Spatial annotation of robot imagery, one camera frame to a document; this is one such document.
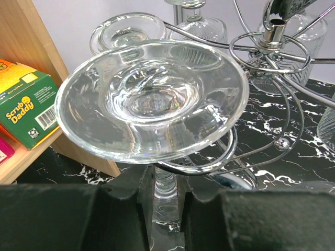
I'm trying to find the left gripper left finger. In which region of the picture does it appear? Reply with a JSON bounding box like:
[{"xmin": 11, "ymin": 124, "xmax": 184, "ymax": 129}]
[{"xmin": 1, "ymin": 165, "xmax": 154, "ymax": 250}]

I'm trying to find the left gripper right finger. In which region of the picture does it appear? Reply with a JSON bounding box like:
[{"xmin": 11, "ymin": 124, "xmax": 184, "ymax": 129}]
[{"xmin": 177, "ymin": 176, "xmax": 334, "ymax": 250}]

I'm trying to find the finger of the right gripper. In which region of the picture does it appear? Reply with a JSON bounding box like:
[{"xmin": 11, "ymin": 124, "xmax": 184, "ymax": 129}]
[{"xmin": 272, "ymin": 0, "xmax": 316, "ymax": 21}]

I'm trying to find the ribbed goblet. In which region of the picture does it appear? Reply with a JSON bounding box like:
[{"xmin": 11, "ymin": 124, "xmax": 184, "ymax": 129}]
[
  {"xmin": 317, "ymin": 107, "xmax": 335, "ymax": 152},
  {"xmin": 165, "ymin": 0, "xmax": 228, "ymax": 43},
  {"xmin": 90, "ymin": 12, "xmax": 166, "ymax": 55},
  {"xmin": 250, "ymin": 11, "xmax": 328, "ymax": 94}
]

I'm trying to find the chrome wine glass rack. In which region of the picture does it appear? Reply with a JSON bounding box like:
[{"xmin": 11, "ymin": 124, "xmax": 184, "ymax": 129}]
[{"xmin": 157, "ymin": 0, "xmax": 335, "ymax": 189}]

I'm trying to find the clear stemmed wine glass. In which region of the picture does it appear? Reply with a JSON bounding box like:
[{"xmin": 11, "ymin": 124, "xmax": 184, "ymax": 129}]
[
  {"xmin": 287, "ymin": 181, "xmax": 334, "ymax": 195},
  {"xmin": 54, "ymin": 39, "xmax": 249, "ymax": 228}
]

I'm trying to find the pink sponge box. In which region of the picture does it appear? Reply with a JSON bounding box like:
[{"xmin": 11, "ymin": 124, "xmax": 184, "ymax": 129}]
[{"xmin": 0, "ymin": 136, "xmax": 15, "ymax": 164}]

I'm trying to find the green Scrub Daddy box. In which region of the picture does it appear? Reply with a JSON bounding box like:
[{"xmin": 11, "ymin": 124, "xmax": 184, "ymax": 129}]
[{"xmin": 1, "ymin": 60, "xmax": 59, "ymax": 150}]

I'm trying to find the wooden two-tier shelf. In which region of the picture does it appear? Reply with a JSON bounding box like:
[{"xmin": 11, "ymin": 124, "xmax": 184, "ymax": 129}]
[{"xmin": 1, "ymin": 1, "xmax": 120, "ymax": 184}]

